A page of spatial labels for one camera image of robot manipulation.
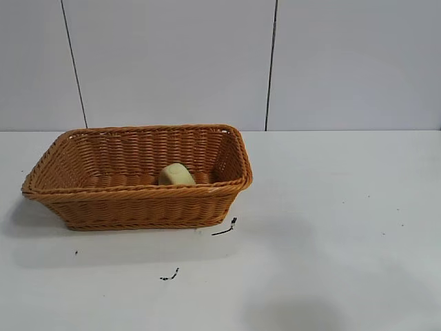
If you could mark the pale yellow egg yolk pastry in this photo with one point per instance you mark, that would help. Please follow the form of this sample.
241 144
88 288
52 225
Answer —
176 175

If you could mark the brown woven wicker basket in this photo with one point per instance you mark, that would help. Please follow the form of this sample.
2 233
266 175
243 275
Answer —
138 203

